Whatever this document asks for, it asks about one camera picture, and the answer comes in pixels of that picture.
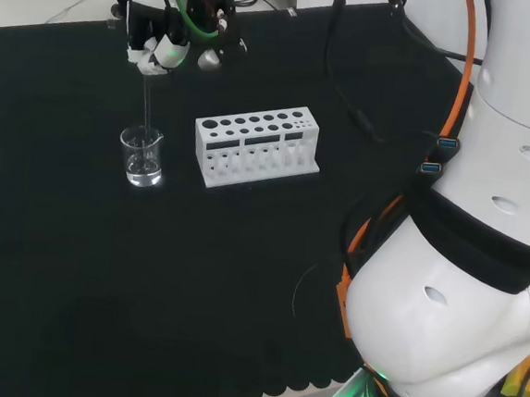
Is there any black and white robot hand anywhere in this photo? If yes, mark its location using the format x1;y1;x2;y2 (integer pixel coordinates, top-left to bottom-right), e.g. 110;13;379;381
106;0;253;86

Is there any clear glass rod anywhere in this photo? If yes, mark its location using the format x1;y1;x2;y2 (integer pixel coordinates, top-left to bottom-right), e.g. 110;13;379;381
135;71;158;153

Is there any clear glass beaker with water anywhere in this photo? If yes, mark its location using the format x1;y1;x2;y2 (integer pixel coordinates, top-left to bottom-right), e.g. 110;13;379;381
115;123;167;190

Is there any white test tube rack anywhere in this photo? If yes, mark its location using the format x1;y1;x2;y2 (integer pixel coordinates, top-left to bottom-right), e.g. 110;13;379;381
189;96;326;198

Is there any black bench cloth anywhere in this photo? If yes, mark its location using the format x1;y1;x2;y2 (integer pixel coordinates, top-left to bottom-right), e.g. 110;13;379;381
0;0;492;397

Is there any green cable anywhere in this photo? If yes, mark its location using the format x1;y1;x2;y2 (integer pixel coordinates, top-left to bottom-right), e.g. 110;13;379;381
161;0;224;48

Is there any thin white cable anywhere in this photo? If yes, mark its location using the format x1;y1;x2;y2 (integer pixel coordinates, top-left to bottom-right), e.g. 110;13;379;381
43;0;98;29

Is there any black cable with blue plug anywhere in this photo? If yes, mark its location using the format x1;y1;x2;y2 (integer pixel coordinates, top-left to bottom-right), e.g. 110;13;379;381
340;153;445;270
315;0;475;153

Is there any orange cable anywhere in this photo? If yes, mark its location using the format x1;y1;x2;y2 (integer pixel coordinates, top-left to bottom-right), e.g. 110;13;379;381
333;0;482;347

